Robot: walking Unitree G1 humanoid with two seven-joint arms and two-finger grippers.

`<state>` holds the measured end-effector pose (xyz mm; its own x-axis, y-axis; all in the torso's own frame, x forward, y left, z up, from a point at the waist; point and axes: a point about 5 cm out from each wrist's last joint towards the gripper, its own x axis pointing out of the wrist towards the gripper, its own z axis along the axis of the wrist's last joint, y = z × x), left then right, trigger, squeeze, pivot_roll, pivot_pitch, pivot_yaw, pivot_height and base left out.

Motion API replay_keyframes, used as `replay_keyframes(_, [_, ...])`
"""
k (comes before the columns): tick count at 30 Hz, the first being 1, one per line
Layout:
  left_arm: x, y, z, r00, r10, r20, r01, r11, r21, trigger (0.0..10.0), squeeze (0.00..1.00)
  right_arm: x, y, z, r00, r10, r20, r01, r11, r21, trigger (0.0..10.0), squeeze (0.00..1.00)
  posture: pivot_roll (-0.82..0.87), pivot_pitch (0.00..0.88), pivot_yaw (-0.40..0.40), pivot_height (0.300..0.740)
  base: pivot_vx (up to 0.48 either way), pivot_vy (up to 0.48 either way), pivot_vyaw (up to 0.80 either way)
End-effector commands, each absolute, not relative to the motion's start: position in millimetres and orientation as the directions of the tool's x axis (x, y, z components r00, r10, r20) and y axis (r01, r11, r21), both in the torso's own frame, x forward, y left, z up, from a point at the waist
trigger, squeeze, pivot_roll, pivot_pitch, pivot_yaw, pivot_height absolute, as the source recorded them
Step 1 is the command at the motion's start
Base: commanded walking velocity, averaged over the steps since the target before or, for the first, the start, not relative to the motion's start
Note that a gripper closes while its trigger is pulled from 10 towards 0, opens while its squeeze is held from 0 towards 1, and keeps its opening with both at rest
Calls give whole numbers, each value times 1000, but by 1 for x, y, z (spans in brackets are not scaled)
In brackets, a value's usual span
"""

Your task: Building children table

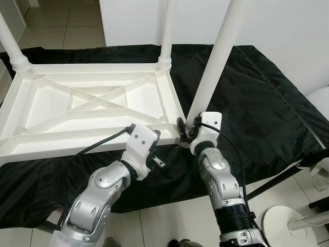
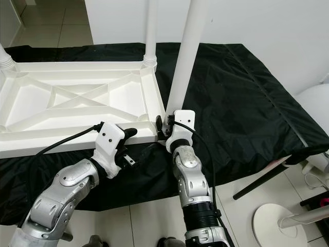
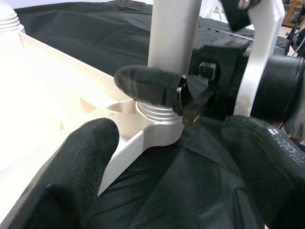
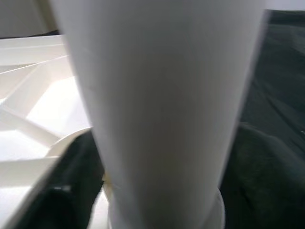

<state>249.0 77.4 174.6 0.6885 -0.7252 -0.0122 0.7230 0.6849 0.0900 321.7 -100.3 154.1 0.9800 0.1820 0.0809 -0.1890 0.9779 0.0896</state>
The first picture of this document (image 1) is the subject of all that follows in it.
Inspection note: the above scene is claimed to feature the white plastic table top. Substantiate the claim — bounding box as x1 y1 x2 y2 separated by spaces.
0 61 188 166

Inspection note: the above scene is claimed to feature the black cloth table cover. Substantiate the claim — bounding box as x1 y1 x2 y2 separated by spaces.
0 44 329 227

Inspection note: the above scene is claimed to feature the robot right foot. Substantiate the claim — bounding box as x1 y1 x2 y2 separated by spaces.
167 238 193 247

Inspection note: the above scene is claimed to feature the black metal table leg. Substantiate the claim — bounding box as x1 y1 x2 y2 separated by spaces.
244 167 294 199

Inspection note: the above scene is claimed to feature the white round stand base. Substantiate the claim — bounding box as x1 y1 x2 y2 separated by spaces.
262 206 329 247

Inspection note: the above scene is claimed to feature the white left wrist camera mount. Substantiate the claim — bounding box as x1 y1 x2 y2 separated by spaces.
123 125 161 178

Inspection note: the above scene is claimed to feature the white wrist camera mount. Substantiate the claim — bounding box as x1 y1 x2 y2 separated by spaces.
123 125 161 178
189 111 223 155

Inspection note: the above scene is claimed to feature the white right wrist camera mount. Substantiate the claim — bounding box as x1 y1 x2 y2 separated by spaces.
189 111 223 155

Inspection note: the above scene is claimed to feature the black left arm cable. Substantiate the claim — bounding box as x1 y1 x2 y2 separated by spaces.
75 125 134 155

